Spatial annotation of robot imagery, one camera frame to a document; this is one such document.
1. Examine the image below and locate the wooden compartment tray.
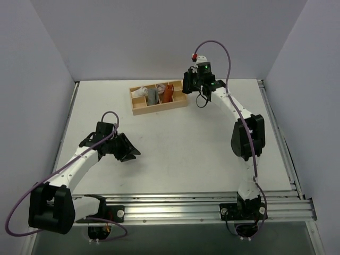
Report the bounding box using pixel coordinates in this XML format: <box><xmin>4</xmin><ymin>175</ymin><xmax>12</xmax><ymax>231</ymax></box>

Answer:
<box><xmin>129</xmin><ymin>80</ymin><xmax>188</xmax><ymax>115</ymax></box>

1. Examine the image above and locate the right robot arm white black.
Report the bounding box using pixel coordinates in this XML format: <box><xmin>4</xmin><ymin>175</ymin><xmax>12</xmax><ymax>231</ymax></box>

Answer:
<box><xmin>182</xmin><ymin>62</ymin><xmax>266</xmax><ymax>219</ymax></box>

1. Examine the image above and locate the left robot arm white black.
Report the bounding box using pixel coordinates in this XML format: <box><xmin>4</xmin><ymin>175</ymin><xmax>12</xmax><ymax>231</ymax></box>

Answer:
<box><xmin>28</xmin><ymin>122</ymin><xmax>141</xmax><ymax>234</ymax></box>

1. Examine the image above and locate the orange rolled cloth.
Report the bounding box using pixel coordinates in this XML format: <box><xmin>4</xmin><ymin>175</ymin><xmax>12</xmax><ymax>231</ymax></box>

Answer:
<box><xmin>162</xmin><ymin>84</ymin><xmax>174</xmax><ymax>103</ymax></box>

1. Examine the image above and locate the pale patterned rolled cloth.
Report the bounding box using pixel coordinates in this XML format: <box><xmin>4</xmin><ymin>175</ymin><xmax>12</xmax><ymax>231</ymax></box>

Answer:
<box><xmin>156</xmin><ymin>83</ymin><xmax>166</xmax><ymax>95</ymax></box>

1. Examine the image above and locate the grey rolled cloth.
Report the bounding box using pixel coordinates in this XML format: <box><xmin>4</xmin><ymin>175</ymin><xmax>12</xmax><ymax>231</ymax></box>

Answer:
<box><xmin>147</xmin><ymin>89</ymin><xmax>159</xmax><ymax>106</ymax></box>

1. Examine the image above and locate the white rolled cloth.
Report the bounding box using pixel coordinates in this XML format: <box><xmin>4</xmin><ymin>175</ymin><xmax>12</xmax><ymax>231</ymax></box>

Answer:
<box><xmin>131</xmin><ymin>87</ymin><xmax>148</xmax><ymax>98</ymax></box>

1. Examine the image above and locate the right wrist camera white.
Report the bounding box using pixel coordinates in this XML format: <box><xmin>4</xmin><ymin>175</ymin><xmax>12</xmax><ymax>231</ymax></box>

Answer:
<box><xmin>191</xmin><ymin>54</ymin><xmax>208</xmax><ymax>65</ymax></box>

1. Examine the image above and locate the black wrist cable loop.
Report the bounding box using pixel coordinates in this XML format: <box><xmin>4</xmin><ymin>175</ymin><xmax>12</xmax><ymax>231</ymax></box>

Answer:
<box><xmin>195</xmin><ymin>91</ymin><xmax>209</xmax><ymax>108</ymax></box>

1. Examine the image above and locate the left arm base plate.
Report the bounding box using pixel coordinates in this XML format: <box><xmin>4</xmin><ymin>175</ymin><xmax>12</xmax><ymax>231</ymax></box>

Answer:
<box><xmin>76</xmin><ymin>205</ymin><xmax>125</xmax><ymax>223</ymax></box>

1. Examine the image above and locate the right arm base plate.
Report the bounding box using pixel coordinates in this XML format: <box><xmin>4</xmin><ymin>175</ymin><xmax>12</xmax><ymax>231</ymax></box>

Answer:
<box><xmin>219</xmin><ymin>203</ymin><xmax>268</xmax><ymax>222</ymax></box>

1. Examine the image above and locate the aluminium frame rail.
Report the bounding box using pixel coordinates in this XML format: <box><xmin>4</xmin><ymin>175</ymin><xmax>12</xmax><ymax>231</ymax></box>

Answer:
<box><xmin>28</xmin><ymin>192</ymin><xmax>318</xmax><ymax>229</ymax></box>

